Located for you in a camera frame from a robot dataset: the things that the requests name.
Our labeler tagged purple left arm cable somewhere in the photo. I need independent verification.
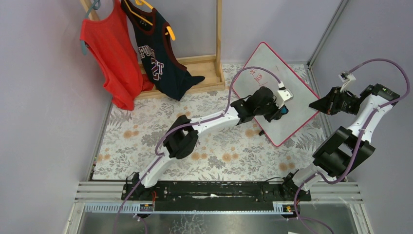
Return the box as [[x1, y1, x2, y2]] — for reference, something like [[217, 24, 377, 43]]
[[111, 66, 284, 234]]

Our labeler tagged blue whiteboard eraser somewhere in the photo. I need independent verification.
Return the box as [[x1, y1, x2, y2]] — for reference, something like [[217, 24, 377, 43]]
[[280, 106, 289, 115]]

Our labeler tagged pink framed whiteboard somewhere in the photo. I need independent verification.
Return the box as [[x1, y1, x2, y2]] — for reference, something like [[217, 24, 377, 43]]
[[232, 42, 319, 147]]

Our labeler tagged teal clothes hanger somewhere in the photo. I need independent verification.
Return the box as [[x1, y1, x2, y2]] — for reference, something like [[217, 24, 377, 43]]
[[80, 0, 101, 56]]

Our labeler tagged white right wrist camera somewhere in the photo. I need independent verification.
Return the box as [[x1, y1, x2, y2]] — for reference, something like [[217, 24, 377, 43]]
[[339, 72, 356, 92]]

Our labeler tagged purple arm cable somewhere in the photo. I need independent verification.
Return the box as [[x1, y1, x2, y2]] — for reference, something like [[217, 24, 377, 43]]
[[294, 58, 410, 234], [111, 66, 284, 234]]

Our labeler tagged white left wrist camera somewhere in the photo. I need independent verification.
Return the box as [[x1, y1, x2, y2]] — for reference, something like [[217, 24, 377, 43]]
[[275, 86, 294, 108]]

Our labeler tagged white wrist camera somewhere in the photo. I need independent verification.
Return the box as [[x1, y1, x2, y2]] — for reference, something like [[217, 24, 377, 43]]
[[339, 72, 356, 92], [275, 86, 294, 108]]

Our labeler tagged navy basketball jersey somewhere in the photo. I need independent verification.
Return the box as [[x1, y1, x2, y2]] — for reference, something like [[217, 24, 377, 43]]
[[121, 0, 205, 101]]

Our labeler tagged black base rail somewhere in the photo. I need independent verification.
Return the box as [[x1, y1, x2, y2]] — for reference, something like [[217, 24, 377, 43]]
[[121, 180, 311, 212]]

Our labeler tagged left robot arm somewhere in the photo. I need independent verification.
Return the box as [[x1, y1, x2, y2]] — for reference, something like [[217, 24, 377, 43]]
[[137, 86, 293, 188]]

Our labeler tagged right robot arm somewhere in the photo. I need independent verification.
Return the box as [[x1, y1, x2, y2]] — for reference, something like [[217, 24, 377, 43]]
[[280, 84, 400, 199]]

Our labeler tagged yellow clothes hanger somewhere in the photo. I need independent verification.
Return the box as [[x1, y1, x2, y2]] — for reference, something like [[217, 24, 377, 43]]
[[124, 0, 176, 41]]

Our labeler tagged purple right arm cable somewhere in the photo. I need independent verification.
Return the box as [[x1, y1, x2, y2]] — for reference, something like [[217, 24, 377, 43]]
[[294, 58, 410, 234]]

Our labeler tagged floral table mat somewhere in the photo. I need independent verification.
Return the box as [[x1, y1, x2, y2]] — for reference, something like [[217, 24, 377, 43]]
[[92, 64, 326, 181]]

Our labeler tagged red tank top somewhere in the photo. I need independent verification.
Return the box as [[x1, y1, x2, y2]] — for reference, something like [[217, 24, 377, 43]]
[[80, 0, 154, 111]]

